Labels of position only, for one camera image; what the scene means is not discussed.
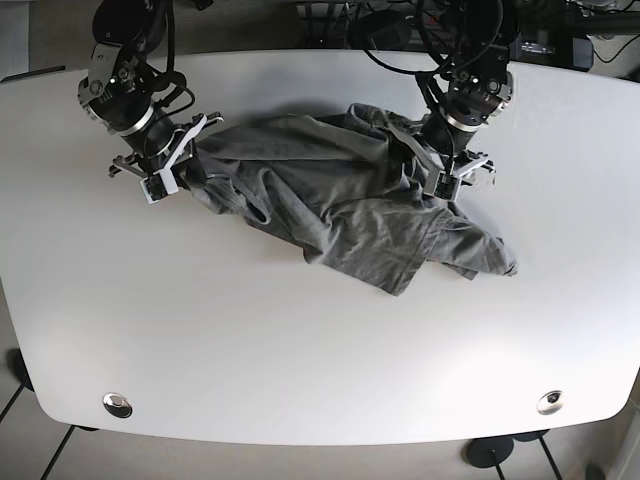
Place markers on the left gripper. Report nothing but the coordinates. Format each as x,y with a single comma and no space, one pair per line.
455,116

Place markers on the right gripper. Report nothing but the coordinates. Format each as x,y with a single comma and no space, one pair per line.
157,143

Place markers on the grey T-shirt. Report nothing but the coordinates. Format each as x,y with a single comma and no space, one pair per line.
348,190

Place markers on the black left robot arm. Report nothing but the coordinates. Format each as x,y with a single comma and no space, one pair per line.
479,35

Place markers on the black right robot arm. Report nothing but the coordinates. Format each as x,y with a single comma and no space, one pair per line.
135,43

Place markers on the black electronics box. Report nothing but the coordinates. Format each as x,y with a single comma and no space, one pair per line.
556,48

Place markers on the black power adapter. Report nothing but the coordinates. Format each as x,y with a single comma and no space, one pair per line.
380,30

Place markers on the left chrome table grommet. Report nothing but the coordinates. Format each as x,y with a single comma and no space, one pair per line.
117,405

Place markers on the chrome table grommet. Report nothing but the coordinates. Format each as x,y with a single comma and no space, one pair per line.
550,403
117,405

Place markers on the right chrome table grommet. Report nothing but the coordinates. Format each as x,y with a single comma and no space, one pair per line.
550,403

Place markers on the black round stand base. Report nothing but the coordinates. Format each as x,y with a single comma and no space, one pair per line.
488,452

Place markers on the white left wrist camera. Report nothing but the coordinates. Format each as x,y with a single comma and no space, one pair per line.
442,185

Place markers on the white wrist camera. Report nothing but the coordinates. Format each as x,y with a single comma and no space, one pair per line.
155,188
442,185

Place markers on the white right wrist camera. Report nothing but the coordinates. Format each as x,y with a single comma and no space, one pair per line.
155,188

